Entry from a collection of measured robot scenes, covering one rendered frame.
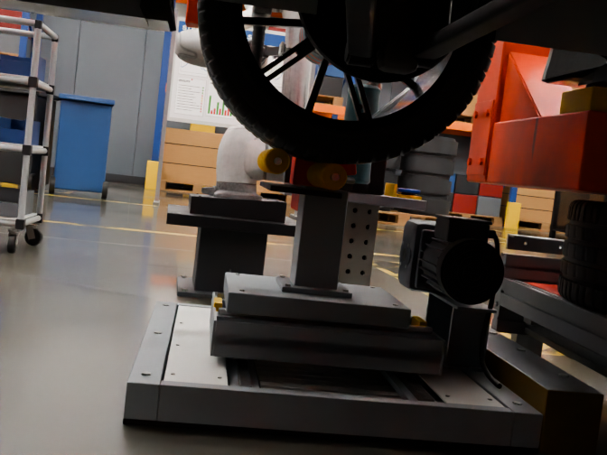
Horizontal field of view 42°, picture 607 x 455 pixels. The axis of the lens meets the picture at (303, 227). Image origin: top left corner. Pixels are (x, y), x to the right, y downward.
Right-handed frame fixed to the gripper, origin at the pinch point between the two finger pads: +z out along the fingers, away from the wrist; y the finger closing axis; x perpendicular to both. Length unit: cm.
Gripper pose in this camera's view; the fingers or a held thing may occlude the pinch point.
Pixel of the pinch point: (257, 43)
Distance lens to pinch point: 222.4
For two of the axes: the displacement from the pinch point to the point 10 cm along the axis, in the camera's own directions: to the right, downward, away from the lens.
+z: 1.2, 0.9, -9.9
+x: 1.2, -9.9, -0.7
